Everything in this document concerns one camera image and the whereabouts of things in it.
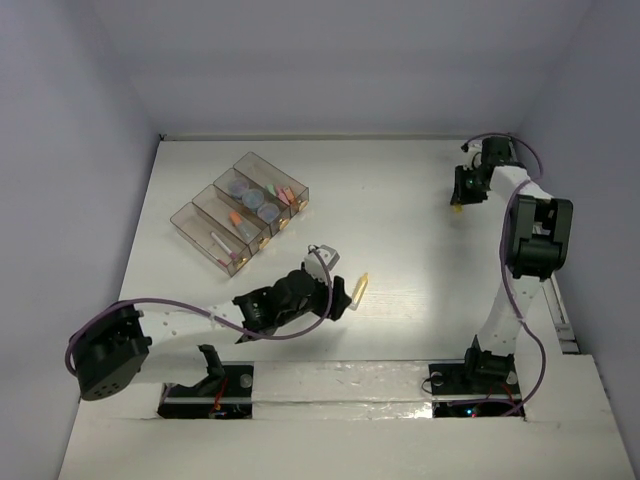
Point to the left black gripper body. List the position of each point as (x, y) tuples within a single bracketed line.
[(338, 298)]

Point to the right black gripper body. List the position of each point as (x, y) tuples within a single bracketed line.
[(479, 186)]

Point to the yellow highlighter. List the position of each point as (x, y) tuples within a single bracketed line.
[(359, 291)]

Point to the white pink-capped pen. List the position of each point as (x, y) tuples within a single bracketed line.
[(228, 251)]

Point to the grey orange-tipped marker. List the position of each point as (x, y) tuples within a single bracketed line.
[(245, 231)]

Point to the pink highlighter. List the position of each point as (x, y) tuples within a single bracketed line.
[(285, 194)]

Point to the small orange eraser cap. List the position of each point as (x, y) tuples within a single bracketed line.
[(236, 219)]

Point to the clear tape roll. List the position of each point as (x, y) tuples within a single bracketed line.
[(238, 187)]

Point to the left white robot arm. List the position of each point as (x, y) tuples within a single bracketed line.
[(108, 352)]

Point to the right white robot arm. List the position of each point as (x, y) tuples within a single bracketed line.
[(533, 245)]

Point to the silver taped front board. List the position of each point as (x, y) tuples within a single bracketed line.
[(340, 390)]

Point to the clear brown compartment organizer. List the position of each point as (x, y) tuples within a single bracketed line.
[(209, 211)]

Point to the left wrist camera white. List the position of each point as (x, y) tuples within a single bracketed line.
[(319, 262)]

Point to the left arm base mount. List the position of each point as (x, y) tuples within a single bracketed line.
[(225, 393)]

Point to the aluminium rail right edge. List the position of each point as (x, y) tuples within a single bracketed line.
[(555, 310)]

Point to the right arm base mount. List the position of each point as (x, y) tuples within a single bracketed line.
[(482, 385)]

